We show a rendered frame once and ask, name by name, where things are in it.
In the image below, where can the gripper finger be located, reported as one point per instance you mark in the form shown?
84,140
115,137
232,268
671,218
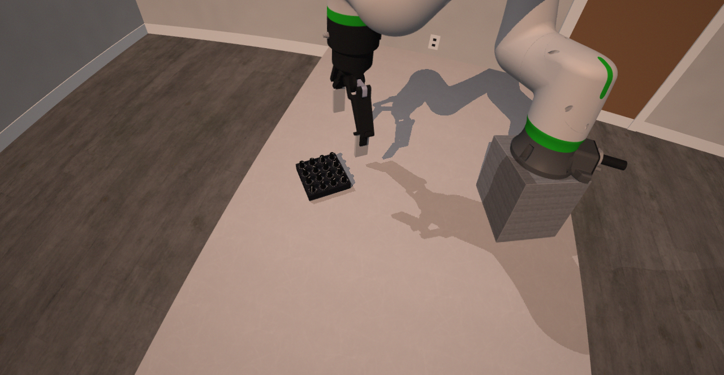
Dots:
363,116
338,90

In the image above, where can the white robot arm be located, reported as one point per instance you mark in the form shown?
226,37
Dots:
570,81

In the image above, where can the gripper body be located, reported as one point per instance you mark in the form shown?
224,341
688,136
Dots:
356,65

